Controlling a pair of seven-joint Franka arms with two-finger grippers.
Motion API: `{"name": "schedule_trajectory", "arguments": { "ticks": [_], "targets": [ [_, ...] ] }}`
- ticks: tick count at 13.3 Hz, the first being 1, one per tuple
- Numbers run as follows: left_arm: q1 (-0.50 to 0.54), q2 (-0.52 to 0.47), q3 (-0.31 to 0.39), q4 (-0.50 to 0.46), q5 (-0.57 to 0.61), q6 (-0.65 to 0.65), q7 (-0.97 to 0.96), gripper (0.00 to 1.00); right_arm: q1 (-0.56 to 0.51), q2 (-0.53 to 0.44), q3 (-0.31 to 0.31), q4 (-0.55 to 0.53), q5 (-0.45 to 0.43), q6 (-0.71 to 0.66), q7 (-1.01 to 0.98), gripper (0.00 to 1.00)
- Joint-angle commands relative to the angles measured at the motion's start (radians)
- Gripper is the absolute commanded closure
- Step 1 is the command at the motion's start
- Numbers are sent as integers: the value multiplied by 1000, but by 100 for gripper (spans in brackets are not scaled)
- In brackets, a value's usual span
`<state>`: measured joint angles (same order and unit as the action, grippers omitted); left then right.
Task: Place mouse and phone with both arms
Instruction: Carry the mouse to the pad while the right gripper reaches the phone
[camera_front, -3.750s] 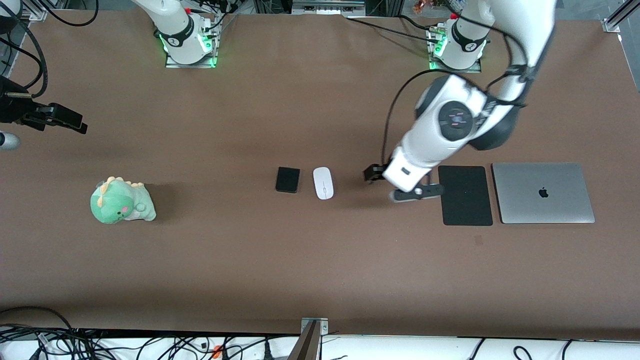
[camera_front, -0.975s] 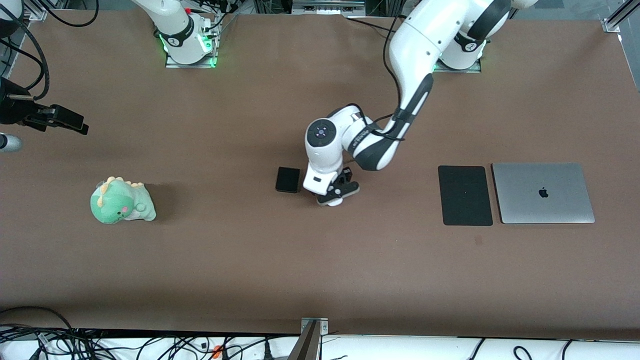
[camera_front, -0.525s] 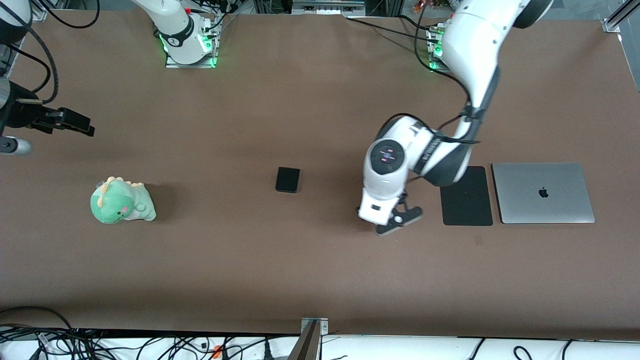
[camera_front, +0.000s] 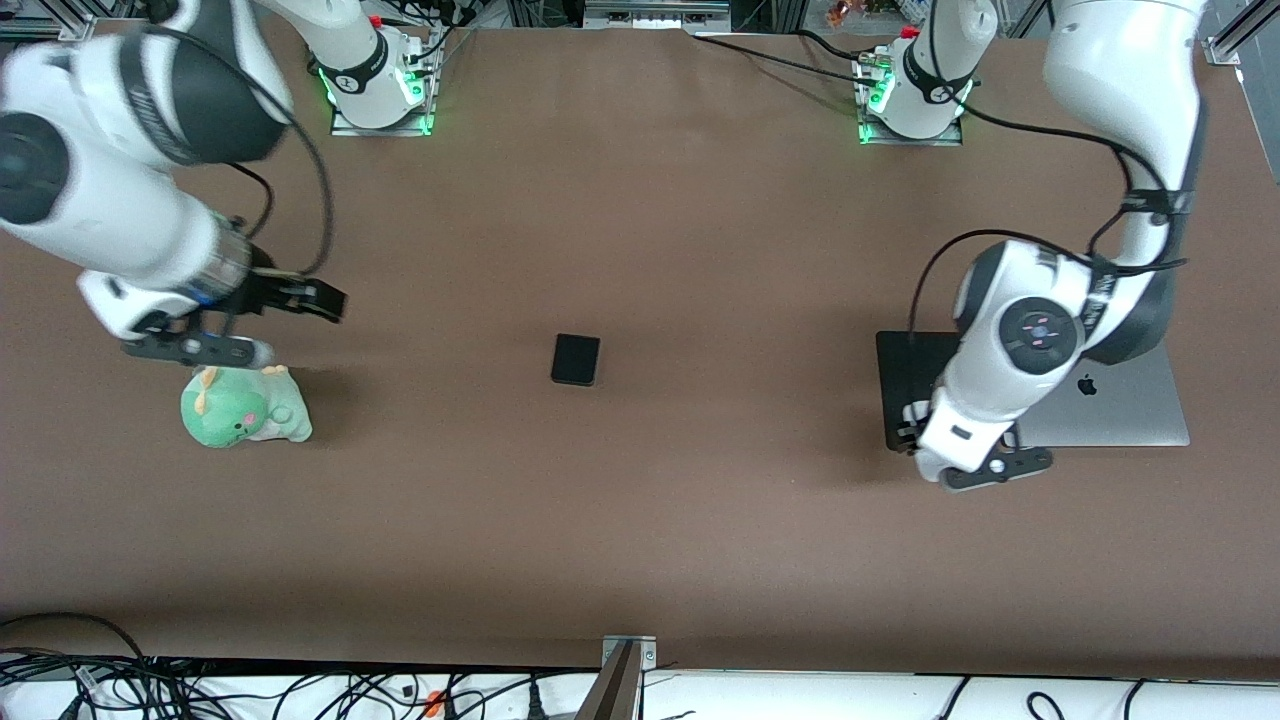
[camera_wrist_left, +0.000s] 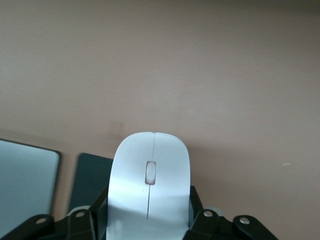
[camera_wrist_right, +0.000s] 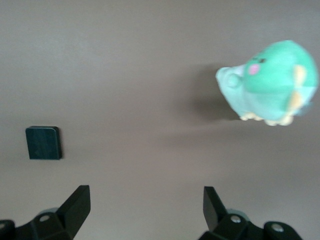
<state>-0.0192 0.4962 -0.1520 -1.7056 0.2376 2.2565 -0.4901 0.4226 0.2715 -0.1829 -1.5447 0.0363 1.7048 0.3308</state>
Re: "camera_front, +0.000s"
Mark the aluminium frame corner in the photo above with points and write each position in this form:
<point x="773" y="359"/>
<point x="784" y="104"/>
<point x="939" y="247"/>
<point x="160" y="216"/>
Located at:
<point x="1225" y="45"/>
<point x="75" y="27"/>

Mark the orange plug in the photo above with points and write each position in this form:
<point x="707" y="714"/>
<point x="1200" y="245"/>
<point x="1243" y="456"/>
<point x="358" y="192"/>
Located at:
<point x="435" y="703"/>

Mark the green dinosaur plush toy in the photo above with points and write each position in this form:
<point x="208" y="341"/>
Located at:
<point x="240" y="415"/>

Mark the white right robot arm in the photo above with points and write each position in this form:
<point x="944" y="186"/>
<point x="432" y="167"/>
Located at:
<point x="120" y="220"/>

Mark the black phone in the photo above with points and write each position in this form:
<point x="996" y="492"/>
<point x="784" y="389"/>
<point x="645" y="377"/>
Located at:
<point x="576" y="360"/>

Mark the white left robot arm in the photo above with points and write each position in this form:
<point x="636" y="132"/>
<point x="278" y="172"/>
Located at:
<point x="1120" y="60"/>

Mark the metal rail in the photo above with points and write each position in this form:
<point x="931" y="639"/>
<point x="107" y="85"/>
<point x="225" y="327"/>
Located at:
<point x="655" y="15"/>

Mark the aluminium profile bracket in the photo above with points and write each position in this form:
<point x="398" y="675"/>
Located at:
<point x="620" y="680"/>

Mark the silver laptop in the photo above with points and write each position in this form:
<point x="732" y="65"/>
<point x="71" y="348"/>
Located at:
<point x="1140" y="410"/>

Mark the black mouse pad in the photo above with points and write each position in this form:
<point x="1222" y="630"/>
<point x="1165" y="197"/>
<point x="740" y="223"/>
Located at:
<point x="900" y="370"/>

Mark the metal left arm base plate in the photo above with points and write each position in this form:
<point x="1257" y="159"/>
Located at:
<point x="880" y="139"/>

